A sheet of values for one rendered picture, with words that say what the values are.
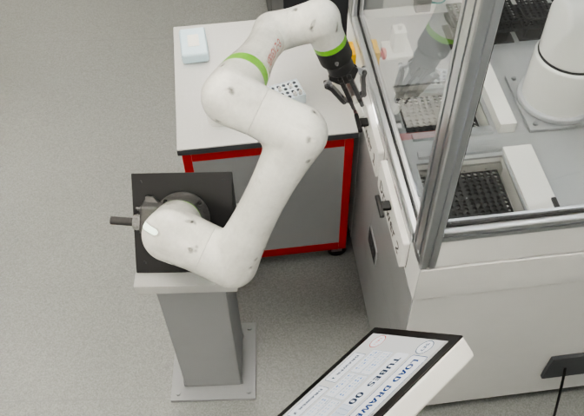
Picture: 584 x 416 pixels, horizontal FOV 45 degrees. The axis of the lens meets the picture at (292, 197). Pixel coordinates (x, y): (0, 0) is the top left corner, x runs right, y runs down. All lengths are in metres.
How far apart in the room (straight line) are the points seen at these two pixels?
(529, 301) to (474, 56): 0.95
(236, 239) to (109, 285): 1.34
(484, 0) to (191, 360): 1.64
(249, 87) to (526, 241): 0.76
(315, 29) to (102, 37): 2.30
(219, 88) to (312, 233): 1.32
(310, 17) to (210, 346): 1.11
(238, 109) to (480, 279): 0.78
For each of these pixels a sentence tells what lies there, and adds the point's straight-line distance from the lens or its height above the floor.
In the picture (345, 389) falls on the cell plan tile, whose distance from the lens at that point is 1.46.
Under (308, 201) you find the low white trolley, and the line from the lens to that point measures 2.53.
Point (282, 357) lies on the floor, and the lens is 2.67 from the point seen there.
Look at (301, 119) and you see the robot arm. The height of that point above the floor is 1.36.
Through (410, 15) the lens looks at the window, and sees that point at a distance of 1.69.
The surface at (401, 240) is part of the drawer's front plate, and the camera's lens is 1.82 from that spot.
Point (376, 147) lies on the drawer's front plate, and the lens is 2.02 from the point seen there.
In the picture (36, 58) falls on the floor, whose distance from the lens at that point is 3.97.
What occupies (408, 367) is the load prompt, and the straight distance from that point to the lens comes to 1.39.
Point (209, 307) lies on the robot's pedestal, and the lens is 2.13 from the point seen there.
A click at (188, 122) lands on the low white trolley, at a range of 2.34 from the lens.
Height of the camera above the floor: 2.40
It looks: 51 degrees down
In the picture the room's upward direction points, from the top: 1 degrees counter-clockwise
